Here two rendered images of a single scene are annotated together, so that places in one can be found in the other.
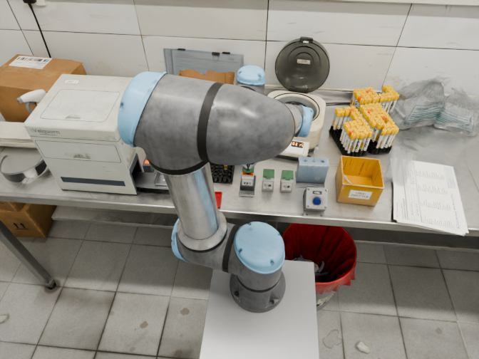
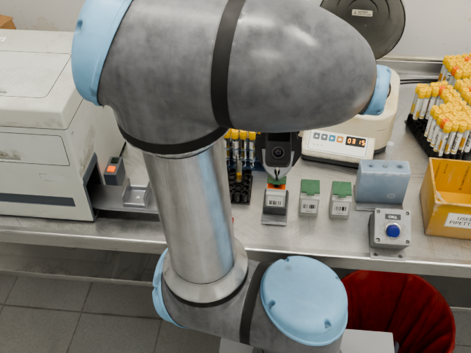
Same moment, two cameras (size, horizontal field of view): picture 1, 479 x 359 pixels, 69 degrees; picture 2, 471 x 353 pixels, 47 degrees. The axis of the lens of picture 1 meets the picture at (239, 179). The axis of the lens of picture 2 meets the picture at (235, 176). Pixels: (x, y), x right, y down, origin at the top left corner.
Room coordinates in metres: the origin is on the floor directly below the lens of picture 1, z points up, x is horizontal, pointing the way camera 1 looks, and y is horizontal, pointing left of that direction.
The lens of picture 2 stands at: (0.00, 0.03, 1.75)
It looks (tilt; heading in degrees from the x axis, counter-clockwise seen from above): 44 degrees down; 2
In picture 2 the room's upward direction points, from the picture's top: 1 degrees counter-clockwise
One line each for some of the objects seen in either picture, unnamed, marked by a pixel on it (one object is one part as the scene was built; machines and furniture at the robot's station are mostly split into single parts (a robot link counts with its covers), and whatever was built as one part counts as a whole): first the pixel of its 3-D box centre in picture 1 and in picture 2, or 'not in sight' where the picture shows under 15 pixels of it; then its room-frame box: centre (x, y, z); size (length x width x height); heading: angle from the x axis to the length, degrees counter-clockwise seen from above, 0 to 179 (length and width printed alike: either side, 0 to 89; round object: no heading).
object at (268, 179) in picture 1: (268, 179); (309, 197); (0.81, -0.10, 0.91); 0.05 x 0.04 x 0.07; 175
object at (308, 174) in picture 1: (311, 171); (380, 183); (0.83, -0.25, 0.92); 0.10 x 0.07 x 0.10; 87
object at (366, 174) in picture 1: (358, 181); (459, 199); (0.79, -0.41, 0.93); 0.13 x 0.13 x 0.10; 82
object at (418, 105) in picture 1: (419, 97); not in sight; (1.21, -0.74, 0.97); 0.26 x 0.17 x 0.19; 106
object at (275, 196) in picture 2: (247, 178); (275, 195); (0.80, -0.03, 0.92); 0.05 x 0.04 x 0.06; 174
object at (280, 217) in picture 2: (247, 183); (275, 204); (0.80, -0.03, 0.89); 0.09 x 0.05 x 0.04; 174
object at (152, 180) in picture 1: (157, 179); (127, 195); (0.80, 0.28, 0.92); 0.21 x 0.07 x 0.05; 85
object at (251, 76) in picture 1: (250, 89); not in sight; (0.82, -0.03, 1.28); 0.09 x 0.08 x 0.11; 163
